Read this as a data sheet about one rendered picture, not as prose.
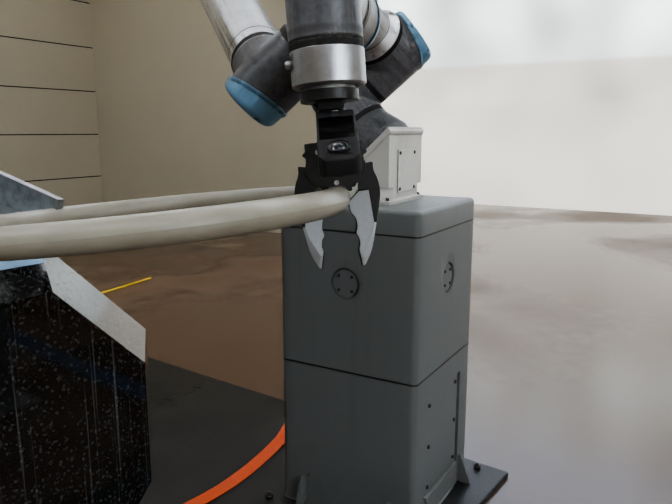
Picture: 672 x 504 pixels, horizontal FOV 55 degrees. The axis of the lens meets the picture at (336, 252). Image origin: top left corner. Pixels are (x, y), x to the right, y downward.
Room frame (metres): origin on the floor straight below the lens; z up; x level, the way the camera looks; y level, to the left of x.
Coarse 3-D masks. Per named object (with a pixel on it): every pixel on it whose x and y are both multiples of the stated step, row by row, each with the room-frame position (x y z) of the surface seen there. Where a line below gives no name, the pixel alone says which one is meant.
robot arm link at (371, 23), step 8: (368, 0) 0.85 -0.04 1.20; (376, 0) 0.92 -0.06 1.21; (368, 8) 0.86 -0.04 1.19; (376, 8) 0.91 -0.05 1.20; (368, 16) 0.87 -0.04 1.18; (376, 16) 0.91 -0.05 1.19; (368, 24) 0.88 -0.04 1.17; (376, 24) 0.92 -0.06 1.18; (368, 32) 0.90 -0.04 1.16; (376, 32) 0.93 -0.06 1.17; (368, 40) 0.93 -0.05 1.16
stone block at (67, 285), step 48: (0, 288) 1.09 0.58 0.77; (48, 288) 1.15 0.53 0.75; (0, 336) 1.06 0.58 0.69; (48, 336) 1.13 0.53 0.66; (96, 336) 1.21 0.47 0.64; (144, 336) 1.38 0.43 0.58; (0, 384) 1.05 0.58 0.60; (48, 384) 1.13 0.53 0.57; (96, 384) 1.21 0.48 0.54; (144, 384) 1.30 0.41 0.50; (0, 432) 1.05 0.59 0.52; (48, 432) 1.12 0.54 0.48; (96, 432) 1.20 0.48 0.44; (144, 432) 1.30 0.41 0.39; (0, 480) 1.04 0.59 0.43; (48, 480) 1.11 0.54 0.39; (96, 480) 1.19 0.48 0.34; (144, 480) 1.29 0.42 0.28
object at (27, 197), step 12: (0, 180) 0.96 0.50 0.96; (12, 180) 0.95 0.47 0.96; (0, 192) 0.96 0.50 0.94; (12, 192) 0.95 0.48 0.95; (24, 192) 0.94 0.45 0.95; (36, 192) 0.92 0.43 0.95; (48, 192) 0.92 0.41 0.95; (0, 204) 0.95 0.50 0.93; (12, 204) 0.95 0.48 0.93; (24, 204) 0.94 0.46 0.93; (36, 204) 0.93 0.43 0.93; (48, 204) 0.91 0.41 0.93; (60, 204) 0.91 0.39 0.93
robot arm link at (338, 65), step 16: (304, 48) 0.76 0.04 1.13; (320, 48) 0.76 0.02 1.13; (336, 48) 0.76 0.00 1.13; (352, 48) 0.77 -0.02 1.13; (288, 64) 0.79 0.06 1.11; (304, 64) 0.76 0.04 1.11; (320, 64) 0.76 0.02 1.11; (336, 64) 0.76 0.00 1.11; (352, 64) 0.77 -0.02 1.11; (304, 80) 0.76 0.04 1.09; (320, 80) 0.76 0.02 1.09; (336, 80) 0.76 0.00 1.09; (352, 80) 0.76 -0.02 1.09
